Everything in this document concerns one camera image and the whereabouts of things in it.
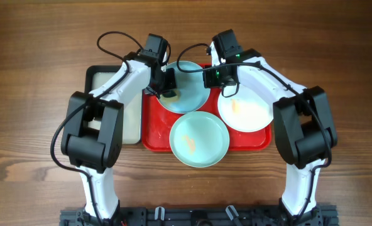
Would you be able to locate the green yellow sponge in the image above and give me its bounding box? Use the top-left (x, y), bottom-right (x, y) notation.
top-left (161, 89), bottom-right (180, 99)

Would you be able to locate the light blue plate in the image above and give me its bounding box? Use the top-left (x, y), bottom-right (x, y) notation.
top-left (158, 62), bottom-right (211, 114)

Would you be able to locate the white plate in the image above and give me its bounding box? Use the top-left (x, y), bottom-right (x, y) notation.
top-left (217, 85), bottom-right (273, 132)

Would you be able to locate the mint green plate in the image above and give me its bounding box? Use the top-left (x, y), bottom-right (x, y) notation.
top-left (169, 111), bottom-right (230, 168)

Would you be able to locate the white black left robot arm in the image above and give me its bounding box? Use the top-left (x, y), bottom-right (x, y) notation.
top-left (50, 34), bottom-right (176, 225)

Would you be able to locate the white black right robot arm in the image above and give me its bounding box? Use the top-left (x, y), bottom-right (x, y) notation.
top-left (203, 30), bottom-right (337, 222)

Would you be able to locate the black tray with soapy water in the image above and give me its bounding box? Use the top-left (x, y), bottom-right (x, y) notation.
top-left (85, 65), bottom-right (143, 144)

